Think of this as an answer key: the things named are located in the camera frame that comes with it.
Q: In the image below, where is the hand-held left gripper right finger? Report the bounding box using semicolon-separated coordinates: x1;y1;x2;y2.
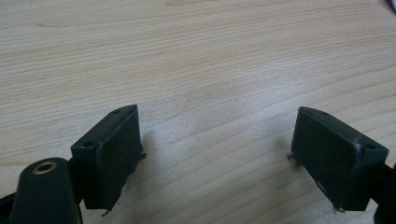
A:
287;105;389;214

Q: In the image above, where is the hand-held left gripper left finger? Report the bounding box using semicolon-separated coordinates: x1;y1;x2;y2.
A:
70;104;148;217

